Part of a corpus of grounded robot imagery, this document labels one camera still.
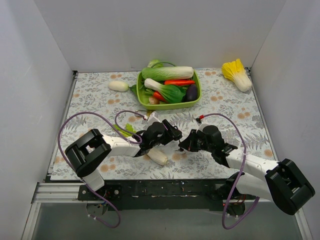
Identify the bok choy toy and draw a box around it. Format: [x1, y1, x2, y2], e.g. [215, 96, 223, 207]
[144, 78, 186, 104]

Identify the yellow white cabbage toy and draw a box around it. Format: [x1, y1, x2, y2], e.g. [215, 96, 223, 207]
[221, 58, 252, 93]

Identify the purple eggplant toy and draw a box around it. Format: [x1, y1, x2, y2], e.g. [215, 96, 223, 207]
[185, 84, 198, 102]

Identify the green plastic basket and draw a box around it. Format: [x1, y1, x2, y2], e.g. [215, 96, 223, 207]
[136, 70, 202, 111]

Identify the green napa cabbage toy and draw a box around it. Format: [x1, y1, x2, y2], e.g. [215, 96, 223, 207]
[141, 66, 194, 82]

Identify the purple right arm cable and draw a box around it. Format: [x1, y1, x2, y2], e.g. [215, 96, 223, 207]
[199, 112, 260, 230]

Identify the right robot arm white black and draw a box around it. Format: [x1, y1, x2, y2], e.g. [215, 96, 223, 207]
[179, 123, 315, 215]

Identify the beige mushroom toy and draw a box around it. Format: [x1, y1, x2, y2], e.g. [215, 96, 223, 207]
[148, 96, 160, 105]

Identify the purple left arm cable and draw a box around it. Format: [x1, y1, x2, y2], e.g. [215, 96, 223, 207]
[57, 109, 151, 229]

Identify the celery stalk toy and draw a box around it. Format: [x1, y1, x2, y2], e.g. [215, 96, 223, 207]
[113, 123, 168, 166]

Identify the white radish toy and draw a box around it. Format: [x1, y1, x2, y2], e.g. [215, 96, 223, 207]
[108, 80, 137, 92]

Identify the aluminium frame rail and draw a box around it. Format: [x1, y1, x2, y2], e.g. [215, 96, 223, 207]
[31, 181, 301, 203]

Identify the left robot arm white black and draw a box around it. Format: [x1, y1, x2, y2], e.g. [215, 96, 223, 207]
[65, 119, 182, 200]

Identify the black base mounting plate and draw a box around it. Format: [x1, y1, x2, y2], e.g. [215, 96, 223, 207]
[77, 178, 232, 211]

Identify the floral patterned table mat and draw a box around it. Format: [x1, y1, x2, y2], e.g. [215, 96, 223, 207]
[60, 69, 276, 180]

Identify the light green leaf toy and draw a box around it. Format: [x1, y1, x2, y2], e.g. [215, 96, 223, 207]
[147, 59, 164, 68]

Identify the brass silver padlock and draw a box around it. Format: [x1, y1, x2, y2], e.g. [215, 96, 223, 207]
[135, 109, 152, 116]

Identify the small red chili toy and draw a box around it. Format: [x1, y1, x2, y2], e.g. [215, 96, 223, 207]
[153, 91, 166, 103]

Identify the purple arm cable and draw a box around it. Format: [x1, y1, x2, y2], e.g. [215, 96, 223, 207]
[199, 112, 260, 230]
[57, 109, 151, 229]

